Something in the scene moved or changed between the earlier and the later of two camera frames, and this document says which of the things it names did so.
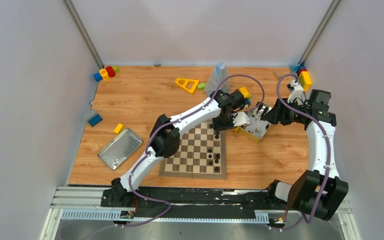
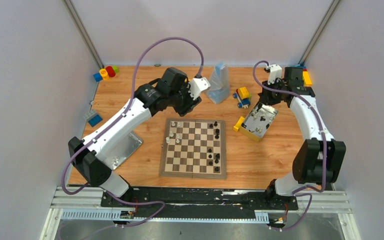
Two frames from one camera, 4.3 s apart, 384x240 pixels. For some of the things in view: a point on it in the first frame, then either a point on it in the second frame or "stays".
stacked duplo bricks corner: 303,76 stays
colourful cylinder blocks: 104,74 stays
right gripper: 277,113 to 265,98
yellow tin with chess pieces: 257,128 stays
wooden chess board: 202,154 stays
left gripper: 222,122 to 185,105
